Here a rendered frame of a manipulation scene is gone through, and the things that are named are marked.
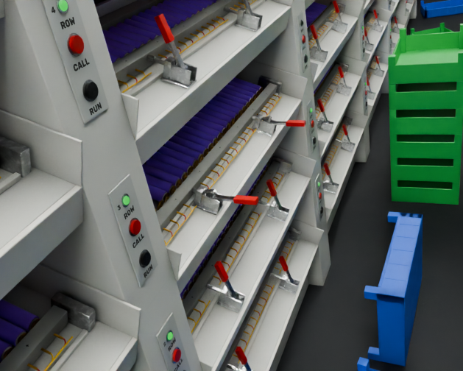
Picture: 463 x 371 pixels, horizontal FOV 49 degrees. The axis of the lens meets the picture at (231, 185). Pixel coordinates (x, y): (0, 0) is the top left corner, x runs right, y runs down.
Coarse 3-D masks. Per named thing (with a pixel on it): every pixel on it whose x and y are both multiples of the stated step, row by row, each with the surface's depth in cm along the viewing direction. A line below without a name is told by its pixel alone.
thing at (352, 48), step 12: (360, 0) 167; (360, 12) 168; (360, 24) 169; (360, 36) 170; (348, 48) 172; (360, 48) 171; (360, 84) 177; (360, 96) 179; (348, 108) 183; (360, 108) 181; (360, 144) 189; (360, 156) 191
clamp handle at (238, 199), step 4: (212, 192) 75; (212, 196) 75; (216, 196) 76; (220, 196) 76; (224, 196) 75; (228, 196) 75; (236, 196) 74; (240, 196) 74; (244, 196) 74; (248, 196) 74; (220, 200) 75; (224, 200) 75; (228, 200) 75; (232, 200) 74; (236, 200) 74; (240, 200) 74; (244, 200) 73; (248, 200) 73; (252, 200) 73; (256, 200) 73; (244, 204) 74; (248, 204) 73; (252, 204) 73; (256, 204) 73
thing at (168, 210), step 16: (256, 112) 99; (240, 128) 92; (224, 144) 87; (240, 144) 90; (208, 160) 82; (192, 176) 78; (176, 192) 75; (160, 208) 71; (176, 208) 72; (160, 224) 69
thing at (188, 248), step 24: (240, 72) 113; (264, 72) 111; (288, 72) 109; (288, 96) 111; (264, 144) 94; (240, 168) 87; (240, 192) 83; (192, 216) 75; (216, 216) 76; (168, 240) 70; (192, 240) 71; (192, 264) 69
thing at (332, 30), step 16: (320, 0) 167; (336, 0) 165; (352, 0) 163; (320, 16) 152; (336, 16) 160; (352, 16) 165; (320, 32) 148; (336, 32) 150; (352, 32) 164; (320, 48) 130; (336, 48) 140; (320, 64) 129; (320, 80) 130
